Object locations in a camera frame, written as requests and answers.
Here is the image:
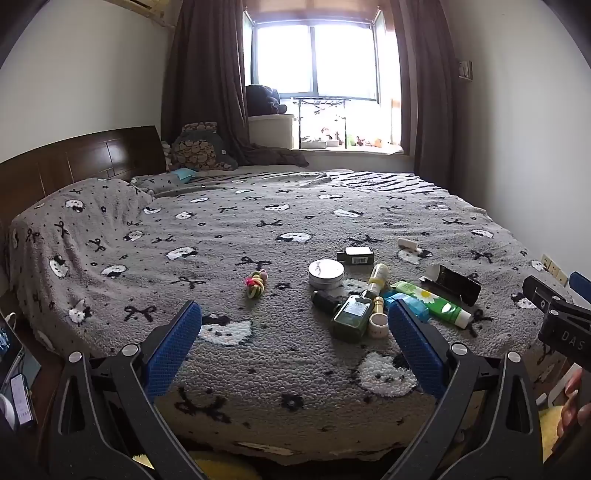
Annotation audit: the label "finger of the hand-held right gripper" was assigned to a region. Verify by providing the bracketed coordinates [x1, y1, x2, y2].
[569, 271, 591, 303]
[523, 276, 565, 315]

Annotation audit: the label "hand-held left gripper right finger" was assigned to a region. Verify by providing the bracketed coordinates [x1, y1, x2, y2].
[387, 299, 543, 480]

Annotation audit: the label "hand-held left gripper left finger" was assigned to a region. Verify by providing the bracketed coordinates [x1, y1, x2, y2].
[50, 300, 204, 480]

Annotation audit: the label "blue packet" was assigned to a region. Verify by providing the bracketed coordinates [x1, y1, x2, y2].
[383, 295, 432, 321]

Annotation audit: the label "green daisy print tube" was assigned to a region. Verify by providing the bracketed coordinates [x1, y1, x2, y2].
[392, 281, 472, 329]

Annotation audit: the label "green glass bottle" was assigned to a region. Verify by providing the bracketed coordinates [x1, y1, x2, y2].
[331, 290, 374, 342]

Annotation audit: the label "colourful hair tie bundle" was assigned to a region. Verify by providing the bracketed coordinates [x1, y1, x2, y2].
[245, 270, 269, 298]

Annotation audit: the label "small dark bottle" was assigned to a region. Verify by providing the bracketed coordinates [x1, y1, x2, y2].
[311, 291, 345, 315]

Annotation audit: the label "person's right hand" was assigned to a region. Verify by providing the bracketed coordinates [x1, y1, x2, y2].
[556, 369, 591, 439]

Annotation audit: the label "black open box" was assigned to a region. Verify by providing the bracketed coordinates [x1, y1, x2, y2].
[419, 264, 482, 306]

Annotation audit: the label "yellow plastic bottle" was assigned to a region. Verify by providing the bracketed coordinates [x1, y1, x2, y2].
[367, 263, 389, 297]

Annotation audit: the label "yellow fluffy cloth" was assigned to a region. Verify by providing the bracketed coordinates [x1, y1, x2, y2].
[539, 406, 571, 462]
[134, 451, 262, 480]

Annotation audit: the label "dark green box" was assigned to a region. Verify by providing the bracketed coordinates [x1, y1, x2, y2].
[337, 246, 376, 266]

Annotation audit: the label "round silver tin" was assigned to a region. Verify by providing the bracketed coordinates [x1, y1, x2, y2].
[307, 259, 345, 291]

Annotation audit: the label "wooden nightstand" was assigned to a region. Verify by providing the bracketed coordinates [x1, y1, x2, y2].
[0, 295, 63, 462]

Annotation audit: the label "grey cat print blanket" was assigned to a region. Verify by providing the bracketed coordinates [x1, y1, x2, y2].
[7, 171, 573, 467]

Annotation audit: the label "smartphone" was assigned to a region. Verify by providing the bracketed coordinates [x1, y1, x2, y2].
[9, 374, 36, 426]

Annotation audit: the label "tablet screen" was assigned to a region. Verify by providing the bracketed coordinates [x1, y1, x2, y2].
[0, 314, 25, 372]

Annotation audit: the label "zebra striped sheet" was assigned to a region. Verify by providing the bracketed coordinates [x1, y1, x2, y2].
[323, 171, 444, 195]

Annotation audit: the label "patterned dark cushion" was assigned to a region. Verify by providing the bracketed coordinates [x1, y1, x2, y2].
[170, 122, 238, 171]

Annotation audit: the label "brown throw blanket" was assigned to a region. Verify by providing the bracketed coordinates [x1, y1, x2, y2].
[240, 143, 310, 168]

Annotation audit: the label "wooden headboard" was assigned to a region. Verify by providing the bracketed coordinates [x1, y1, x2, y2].
[0, 126, 167, 204]

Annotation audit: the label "row of small figurines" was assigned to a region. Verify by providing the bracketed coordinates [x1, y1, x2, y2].
[300, 124, 398, 148]

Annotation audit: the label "white storage box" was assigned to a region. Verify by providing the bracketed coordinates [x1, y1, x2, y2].
[248, 114, 296, 149]

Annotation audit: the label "brown curtain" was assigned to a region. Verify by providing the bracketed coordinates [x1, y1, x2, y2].
[390, 0, 462, 174]
[161, 0, 252, 160]

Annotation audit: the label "dark clothes pile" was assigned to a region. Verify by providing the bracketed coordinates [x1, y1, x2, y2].
[246, 84, 287, 116]

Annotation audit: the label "metal drying rack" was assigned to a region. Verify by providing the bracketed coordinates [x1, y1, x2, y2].
[292, 98, 352, 144]

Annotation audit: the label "window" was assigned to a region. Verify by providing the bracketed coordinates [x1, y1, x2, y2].
[252, 21, 384, 100]

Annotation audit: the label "air conditioner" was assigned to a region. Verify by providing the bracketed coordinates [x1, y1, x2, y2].
[124, 0, 181, 28]

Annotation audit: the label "wall outlets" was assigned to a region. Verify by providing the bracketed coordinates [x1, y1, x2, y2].
[540, 253, 570, 284]

